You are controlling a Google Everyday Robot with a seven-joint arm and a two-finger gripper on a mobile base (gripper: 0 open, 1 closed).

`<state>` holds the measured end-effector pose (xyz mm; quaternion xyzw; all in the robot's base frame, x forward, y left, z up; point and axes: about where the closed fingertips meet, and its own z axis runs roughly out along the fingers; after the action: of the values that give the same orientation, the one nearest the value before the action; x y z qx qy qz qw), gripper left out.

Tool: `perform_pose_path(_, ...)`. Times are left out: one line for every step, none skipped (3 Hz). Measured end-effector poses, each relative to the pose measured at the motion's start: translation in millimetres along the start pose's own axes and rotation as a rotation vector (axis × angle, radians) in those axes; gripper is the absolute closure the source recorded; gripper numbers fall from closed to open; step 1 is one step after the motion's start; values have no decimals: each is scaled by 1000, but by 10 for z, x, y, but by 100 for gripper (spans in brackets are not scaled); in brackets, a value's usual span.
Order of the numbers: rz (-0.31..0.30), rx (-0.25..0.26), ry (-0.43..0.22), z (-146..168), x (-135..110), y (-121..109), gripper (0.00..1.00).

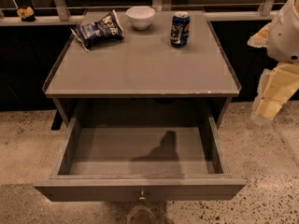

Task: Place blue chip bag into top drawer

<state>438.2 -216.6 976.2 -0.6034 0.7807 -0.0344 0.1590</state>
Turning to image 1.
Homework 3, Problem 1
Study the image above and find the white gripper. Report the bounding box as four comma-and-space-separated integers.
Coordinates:
248, 0, 299, 124

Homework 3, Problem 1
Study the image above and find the blue chip bag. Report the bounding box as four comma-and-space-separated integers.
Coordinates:
71, 10, 124, 51

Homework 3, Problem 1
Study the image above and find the grey cabinet with top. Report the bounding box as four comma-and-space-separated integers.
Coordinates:
43, 11, 240, 122

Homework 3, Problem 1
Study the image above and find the small metal drawer knob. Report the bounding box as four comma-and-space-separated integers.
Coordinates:
138, 190, 147, 202

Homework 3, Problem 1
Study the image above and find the open grey top drawer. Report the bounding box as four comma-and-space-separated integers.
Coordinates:
35, 117, 246, 202

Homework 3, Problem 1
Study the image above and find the blue soda can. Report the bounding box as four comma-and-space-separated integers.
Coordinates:
170, 11, 191, 48

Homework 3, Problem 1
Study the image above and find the white ceramic bowl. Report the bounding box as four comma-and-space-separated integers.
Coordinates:
126, 6, 155, 31

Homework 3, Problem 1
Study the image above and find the metal window railing ledge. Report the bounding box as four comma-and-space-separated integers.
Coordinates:
0, 0, 287, 26

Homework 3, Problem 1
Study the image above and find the small yellow object on ledge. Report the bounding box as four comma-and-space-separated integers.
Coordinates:
17, 7, 36, 21

